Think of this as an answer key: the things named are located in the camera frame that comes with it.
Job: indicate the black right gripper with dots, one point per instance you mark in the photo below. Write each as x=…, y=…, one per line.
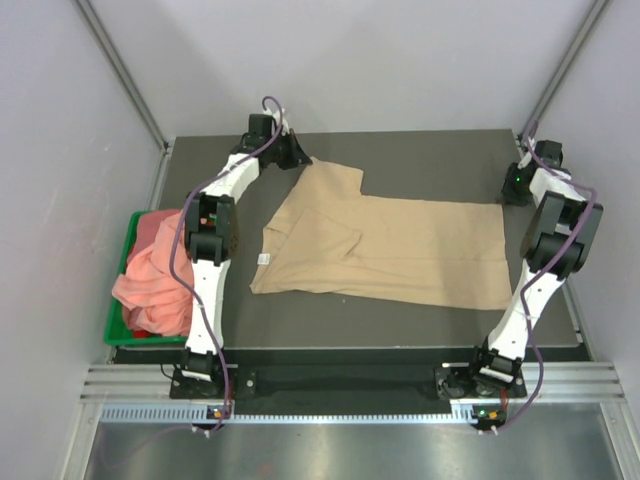
x=506, y=194

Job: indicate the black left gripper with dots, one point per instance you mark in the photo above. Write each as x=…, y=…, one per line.
x=295, y=153

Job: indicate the beige t shirt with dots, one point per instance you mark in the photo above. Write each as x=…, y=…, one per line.
x=328, y=237

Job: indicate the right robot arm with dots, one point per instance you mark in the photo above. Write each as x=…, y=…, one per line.
x=556, y=245

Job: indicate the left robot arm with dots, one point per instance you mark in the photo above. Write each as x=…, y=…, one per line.
x=210, y=231

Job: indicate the pink t shirt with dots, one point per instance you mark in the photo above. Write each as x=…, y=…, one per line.
x=151, y=289

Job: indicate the red t shirt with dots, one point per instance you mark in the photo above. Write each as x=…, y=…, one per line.
x=141, y=334

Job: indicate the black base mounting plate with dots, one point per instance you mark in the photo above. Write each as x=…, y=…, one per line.
x=344, y=382

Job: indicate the green plastic bin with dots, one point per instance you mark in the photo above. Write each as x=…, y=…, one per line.
x=116, y=333

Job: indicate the right aluminium frame post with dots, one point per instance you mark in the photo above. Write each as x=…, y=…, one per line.
x=586, y=27

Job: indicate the aluminium frame post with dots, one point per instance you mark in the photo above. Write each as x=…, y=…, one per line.
x=95, y=25
x=586, y=27

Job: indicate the left aluminium frame post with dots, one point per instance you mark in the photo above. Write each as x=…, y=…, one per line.
x=95, y=25

